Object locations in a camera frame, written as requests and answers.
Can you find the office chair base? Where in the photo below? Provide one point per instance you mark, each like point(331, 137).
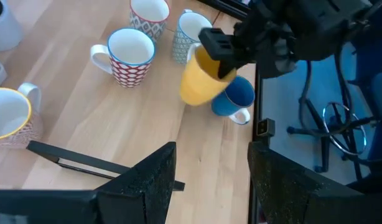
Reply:
point(326, 146)

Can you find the red patterned blue rim mug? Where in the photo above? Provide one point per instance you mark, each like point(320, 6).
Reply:
point(130, 53)

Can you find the orange patterned yellow rim mug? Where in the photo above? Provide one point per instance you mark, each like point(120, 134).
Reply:
point(10, 115)

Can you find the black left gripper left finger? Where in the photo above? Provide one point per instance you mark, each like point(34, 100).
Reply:
point(144, 189)

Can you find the green flower patterned mug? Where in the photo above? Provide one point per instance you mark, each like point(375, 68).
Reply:
point(186, 37)

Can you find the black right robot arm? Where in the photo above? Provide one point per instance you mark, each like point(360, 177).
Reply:
point(328, 28)

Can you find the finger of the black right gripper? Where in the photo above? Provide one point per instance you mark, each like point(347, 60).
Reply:
point(217, 43)

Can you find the black aluminium table frame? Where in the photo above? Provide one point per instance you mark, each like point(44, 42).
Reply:
point(265, 127)

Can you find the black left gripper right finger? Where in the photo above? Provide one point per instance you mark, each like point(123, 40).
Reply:
point(290, 193)

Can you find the grey diamond patterned mug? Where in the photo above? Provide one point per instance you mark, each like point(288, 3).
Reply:
point(149, 14)

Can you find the succulent in white round pot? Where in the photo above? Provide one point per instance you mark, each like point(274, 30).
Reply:
point(6, 28)

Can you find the wooden shelf rack black frame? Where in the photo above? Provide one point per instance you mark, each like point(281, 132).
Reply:
point(85, 160)

